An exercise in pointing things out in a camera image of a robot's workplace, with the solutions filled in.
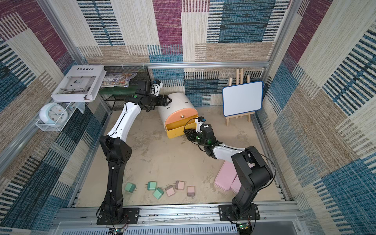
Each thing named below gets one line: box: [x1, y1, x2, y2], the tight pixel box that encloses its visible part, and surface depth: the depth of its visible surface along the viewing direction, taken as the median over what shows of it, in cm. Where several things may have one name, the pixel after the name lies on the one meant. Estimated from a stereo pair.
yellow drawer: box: [164, 114, 199, 139], surface depth 90 cm
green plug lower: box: [152, 187, 165, 200], surface depth 81 cm
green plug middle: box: [144, 181, 158, 191], surface depth 83 cm
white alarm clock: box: [39, 102, 69, 125], surface depth 66 cm
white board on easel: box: [222, 68, 264, 127], surface depth 103 cm
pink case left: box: [214, 160, 238, 191], surface depth 85 cm
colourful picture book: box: [100, 72, 138, 88], surface depth 85 cm
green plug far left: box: [124, 182, 138, 193], surface depth 83 cm
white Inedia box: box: [50, 65, 107, 103], surface depth 76 cm
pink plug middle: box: [175, 180, 185, 190], surface depth 83 cm
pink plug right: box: [187, 185, 196, 197], surface depth 81 cm
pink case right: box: [230, 174, 242, 195], surface depth 81 cm
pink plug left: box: [164, 185, 175, 197], surface depth 81 cm
